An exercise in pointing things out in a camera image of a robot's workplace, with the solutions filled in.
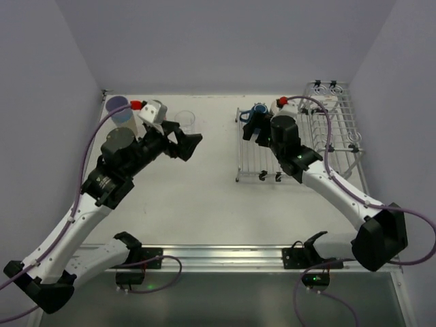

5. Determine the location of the dark blue ceramic mug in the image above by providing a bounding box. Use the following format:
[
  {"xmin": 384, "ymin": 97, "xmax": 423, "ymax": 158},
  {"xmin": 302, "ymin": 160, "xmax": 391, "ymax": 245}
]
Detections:
[{"xmin": 238, "ymin": 103, "xmax": 268, "ymax": 123}]

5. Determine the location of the clear drinking glass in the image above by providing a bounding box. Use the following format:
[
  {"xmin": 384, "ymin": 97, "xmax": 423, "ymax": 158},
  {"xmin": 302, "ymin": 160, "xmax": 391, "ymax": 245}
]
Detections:
[{"xmin": 174, "ymin": 110, "xmax": 196, "ymax": 134}]

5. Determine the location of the beige plastic cup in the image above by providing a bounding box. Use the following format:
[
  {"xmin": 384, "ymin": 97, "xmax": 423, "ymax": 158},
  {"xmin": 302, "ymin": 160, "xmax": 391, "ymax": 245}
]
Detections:
[{"xmin": 125, "ymin": 120, "xmax": 138, "ymax": 136}]

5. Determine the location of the light blue plastic cup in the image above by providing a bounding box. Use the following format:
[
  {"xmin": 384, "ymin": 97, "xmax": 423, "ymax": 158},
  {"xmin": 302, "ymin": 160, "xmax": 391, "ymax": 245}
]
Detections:
[{"xmin": 111, "ymin": 108, "xmax": 134, "ymax": 126}]

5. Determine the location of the lavender plastic cup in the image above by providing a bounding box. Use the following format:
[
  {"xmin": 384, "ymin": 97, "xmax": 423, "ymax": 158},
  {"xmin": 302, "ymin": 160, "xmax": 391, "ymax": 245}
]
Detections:
[{"xmin": 105, "ymin": 95, "xmax": 131, "ymax": 116}]

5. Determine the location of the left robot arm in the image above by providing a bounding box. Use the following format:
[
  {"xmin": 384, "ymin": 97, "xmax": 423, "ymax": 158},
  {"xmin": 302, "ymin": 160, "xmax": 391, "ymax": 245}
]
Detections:
[{"xmin": 3, "ymin": 121, "xmax": 202, "ymax": 314}]

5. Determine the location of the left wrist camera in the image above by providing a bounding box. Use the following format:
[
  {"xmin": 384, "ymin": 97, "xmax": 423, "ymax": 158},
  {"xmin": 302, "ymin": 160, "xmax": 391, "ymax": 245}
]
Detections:
[{"xmin": 138, "ymin": 100, "xmax": 168, "ymax": 134}]

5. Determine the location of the metal wire dish rack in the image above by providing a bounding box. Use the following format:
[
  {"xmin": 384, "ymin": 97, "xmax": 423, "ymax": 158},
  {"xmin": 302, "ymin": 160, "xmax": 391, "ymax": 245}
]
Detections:
[{"xmin": 235, "ymin": 80, "xmax": 365, "ymax": 183}]

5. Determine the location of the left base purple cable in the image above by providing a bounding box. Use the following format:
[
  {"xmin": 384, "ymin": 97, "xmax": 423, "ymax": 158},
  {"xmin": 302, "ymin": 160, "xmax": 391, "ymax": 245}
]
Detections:
[{"xmin": 117, "ymin": 255, "xmax": 183, "ymax": 294}]

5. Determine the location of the aluminium mounting rail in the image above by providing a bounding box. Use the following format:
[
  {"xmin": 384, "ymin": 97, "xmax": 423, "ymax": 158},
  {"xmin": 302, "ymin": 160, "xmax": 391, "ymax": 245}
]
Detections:
[{"xmin": 78, "ymin": 244, "xmax": 403, "ymax": 273}]

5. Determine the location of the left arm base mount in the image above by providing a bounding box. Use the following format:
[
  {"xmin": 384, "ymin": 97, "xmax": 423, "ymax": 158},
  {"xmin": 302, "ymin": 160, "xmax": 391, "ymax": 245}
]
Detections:
[{"xmin": 114, "ymin": 231, "xmax": 164, "ymax": 292}]

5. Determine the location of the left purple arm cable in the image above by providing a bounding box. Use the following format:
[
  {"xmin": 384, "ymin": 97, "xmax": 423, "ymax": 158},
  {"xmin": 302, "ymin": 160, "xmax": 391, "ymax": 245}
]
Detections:
[{"xmin": 0, "ymin": 100, "xmax": 142, "ymax": 321}]

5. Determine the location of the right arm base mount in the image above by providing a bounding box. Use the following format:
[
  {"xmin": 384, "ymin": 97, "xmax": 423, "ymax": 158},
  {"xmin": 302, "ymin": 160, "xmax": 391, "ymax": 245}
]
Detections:
[{"xmin": 281, "ymin": 231, "xmax": 344, "ymax": 292}]

